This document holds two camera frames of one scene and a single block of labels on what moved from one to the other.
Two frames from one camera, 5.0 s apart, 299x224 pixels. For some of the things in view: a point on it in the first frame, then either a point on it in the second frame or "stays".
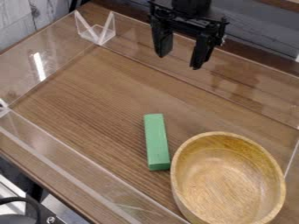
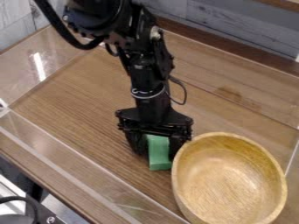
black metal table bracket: x=37 y=214 stays
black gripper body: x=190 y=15 to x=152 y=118
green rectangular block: x=156 y=144 stays
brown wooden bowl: x=228 y=179 stays
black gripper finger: x=162 y=33 to x=138 y=142
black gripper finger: x=203 y=51 to x=175 y=142
